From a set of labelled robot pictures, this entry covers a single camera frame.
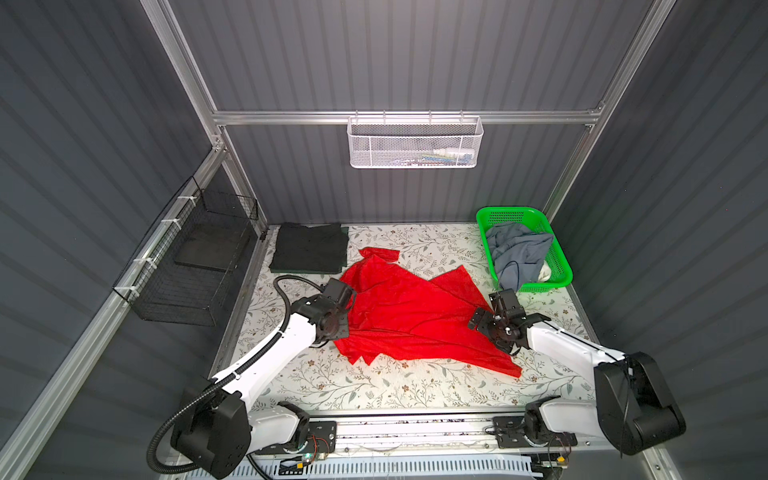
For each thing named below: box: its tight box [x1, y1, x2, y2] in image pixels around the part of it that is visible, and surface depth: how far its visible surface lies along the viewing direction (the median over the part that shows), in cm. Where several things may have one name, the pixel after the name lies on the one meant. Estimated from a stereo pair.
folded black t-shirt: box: [269, 223, 349, 274], surface depth 111 cm
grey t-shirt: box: [486, 222, 554, 292], surface depth 97 cm
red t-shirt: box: [333, 247, 522, 378], surface depth 96 cm
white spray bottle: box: [433, 148, 475, 157], surface depth 93 cm
